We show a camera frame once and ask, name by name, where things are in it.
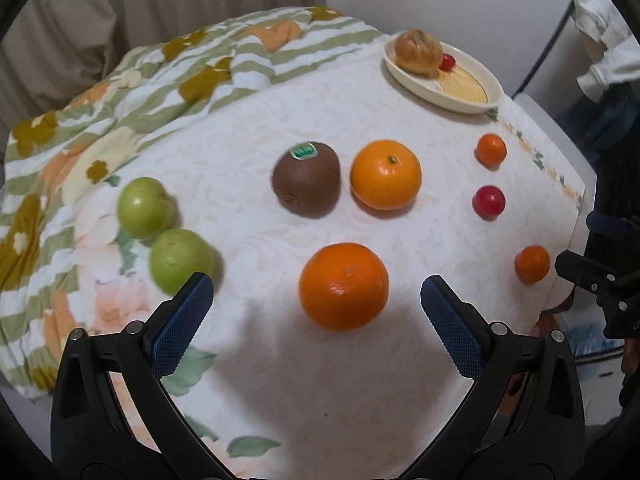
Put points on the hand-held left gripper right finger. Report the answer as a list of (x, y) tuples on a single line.
[(452, 327)]

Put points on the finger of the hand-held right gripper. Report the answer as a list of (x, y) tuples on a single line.
[(582, 270), (610, 225)]

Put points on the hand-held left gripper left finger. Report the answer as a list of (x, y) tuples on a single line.
[(182, 325)]

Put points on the small mandarin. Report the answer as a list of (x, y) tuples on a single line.
[(532, 263), (491, 149)]

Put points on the green apple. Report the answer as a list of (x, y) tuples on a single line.
[(145, 207), (182, 262)]

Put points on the red cherry tomato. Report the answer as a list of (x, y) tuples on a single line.
[(488, 202), (447, 62)]

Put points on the large orange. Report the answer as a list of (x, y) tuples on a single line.
[(343, 286), (385, 175)]

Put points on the brown kiwi with sticker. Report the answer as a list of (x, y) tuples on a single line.
[(306, 179)]

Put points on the cream oval plate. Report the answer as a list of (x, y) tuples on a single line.
[(450, 82)]

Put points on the person's leg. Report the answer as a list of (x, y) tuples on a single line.
[(600, 125)]

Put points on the white table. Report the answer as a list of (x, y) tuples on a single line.
[(550, 125)]

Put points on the white floral tablecloth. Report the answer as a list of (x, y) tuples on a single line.
[(280, 260)]

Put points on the white hanging garment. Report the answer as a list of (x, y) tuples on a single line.
[(602, 25)]

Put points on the striped floral blanket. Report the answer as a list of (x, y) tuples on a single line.
[(100, 125)]

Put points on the red yellow apple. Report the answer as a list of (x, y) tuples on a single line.
[(419, 52)]

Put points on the beige curtain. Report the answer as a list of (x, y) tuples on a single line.
[(125, 5)]

